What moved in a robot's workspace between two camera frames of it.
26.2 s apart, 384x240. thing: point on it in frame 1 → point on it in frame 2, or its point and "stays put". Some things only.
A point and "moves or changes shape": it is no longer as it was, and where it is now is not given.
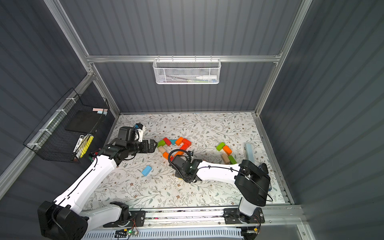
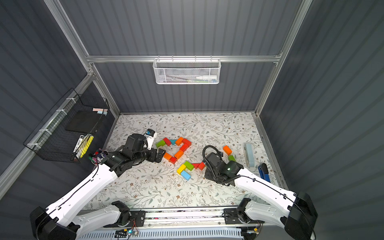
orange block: [227, 150] stays put
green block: [161, 143] stays put
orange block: [179, 153] stays put
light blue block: [146, 171] moves or changes shape
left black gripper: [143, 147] → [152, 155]
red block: [167, 141] stays put
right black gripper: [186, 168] → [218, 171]
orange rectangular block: [179, 141] stays put
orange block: [165, 155] stays put
